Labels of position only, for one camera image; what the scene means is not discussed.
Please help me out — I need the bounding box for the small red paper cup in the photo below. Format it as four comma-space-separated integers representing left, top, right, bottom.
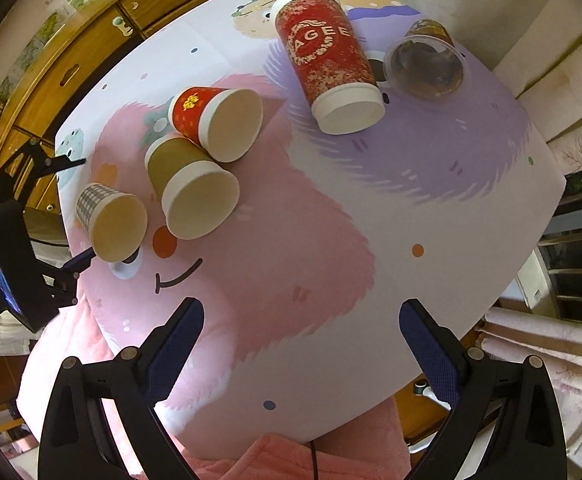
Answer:
167, 87, 264, 162

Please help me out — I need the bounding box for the tall red paper cup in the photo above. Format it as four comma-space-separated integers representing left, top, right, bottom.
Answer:
270, 0, 385, 136

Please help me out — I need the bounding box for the pink fluffy clothing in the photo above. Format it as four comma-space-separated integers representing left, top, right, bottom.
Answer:
183, 398, 411, 479

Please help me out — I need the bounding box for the wooden drawer cabinet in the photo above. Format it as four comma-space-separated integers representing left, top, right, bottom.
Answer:
0, 0, 235, 216

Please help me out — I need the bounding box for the cartoon printed tablecloth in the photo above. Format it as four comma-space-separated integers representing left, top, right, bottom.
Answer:
16, 0, 564, 458

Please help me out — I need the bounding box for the brown paper cup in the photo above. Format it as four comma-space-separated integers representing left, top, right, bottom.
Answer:
144, 133, 240, 240

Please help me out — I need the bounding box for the small checkered paper cup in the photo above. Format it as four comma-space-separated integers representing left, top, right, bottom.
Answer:
75, 182, 148, 262

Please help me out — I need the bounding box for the clear plastic cup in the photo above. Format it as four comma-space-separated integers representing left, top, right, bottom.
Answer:
383, 18, 469, 102

